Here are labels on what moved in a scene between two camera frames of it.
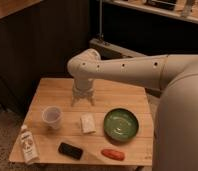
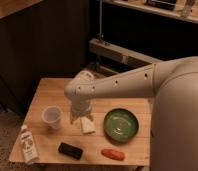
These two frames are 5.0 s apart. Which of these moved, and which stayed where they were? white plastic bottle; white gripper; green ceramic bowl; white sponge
Moved: white gripper
Stayed: white sponge; white plastic bottle; green ceramic bowl
